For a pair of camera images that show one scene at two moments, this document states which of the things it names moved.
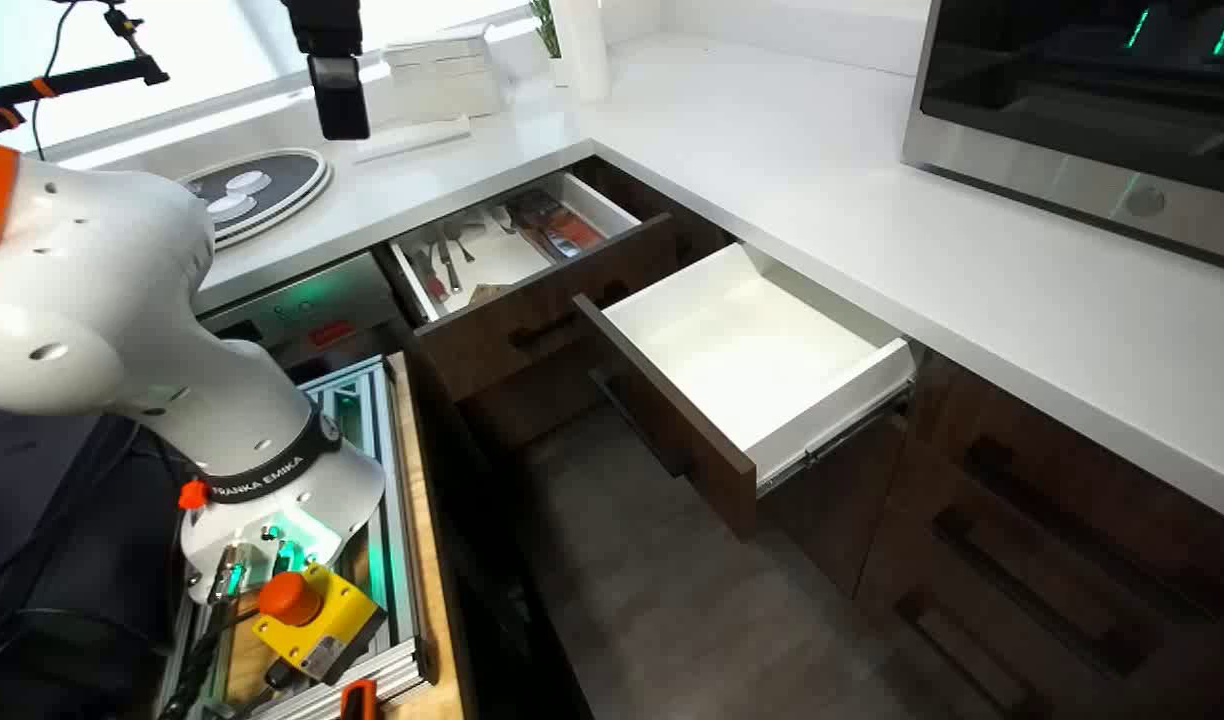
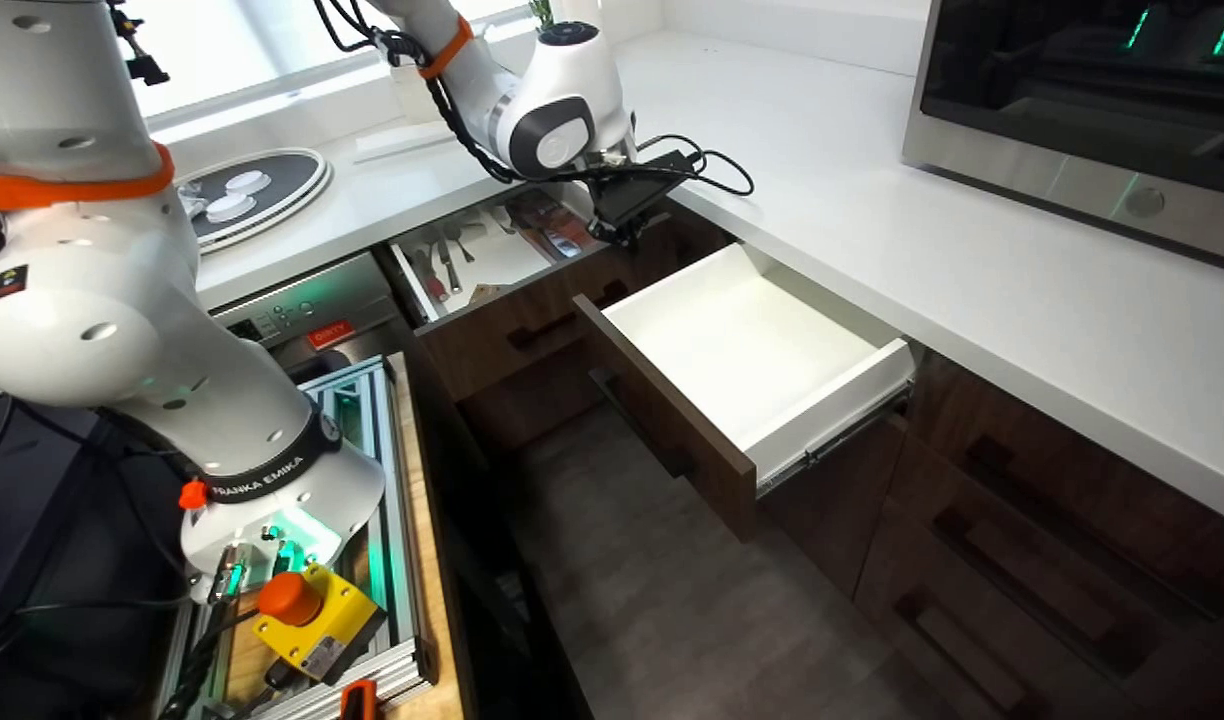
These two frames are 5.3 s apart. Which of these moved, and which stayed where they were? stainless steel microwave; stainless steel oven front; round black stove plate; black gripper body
Moved: black gripper body
Stayed: round black stove plate; stainless steel microwave; stainless steel oven front
